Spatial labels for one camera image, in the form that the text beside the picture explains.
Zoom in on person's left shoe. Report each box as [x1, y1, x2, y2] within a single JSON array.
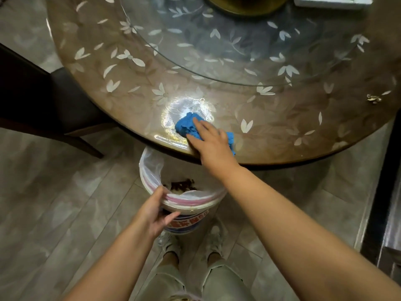
[[157, 231, 183, 258]]

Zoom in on blue cleaning cloth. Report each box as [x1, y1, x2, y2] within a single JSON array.
[[174, 112, 236, 156]]

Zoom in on round glass turntable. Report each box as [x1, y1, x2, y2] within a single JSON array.
[[119, 0, 368, 87]]

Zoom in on leaf print table cover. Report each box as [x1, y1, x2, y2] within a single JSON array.
[[46, 0, 401, 167]]

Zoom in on dark wooden chair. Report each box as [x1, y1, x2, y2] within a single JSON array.
[[0, 43, 117, 159]]

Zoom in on light grey trousers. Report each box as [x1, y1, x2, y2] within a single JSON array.
[[135, 259, 256, 301]]

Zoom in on person's left forearm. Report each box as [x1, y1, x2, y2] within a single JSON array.
[[63, 221, 158, 301]]

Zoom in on person's right forearm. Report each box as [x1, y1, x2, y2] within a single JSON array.
[[219, 164, 401, 301]]

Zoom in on person's left hand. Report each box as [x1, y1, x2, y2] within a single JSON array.
[[130, 186, 181, 240]]

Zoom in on white plastic bucket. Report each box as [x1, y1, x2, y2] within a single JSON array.
[[139, 147, 228, 234]]

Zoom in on person's shoe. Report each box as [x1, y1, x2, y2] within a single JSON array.
[[203, 217, 228, 258], [157, 231, 183, 258]]

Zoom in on person's right shoe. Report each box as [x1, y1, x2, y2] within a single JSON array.
[[203, 217, 228, 258]]

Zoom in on brown food scraps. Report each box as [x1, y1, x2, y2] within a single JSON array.
[[163, 179, 198, 194]]

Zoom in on person's right hand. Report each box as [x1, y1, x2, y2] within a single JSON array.
[[186, 117, 240, 180]]

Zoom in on gold round turntable base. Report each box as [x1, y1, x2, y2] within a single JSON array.
[[203, 0, 291, 17]]

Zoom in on white flat box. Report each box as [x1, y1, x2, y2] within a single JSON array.
[[293, 0, 374, 10]]

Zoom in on clear plastic bag liner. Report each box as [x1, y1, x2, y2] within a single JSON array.
[[139, 147, 228, 205]]

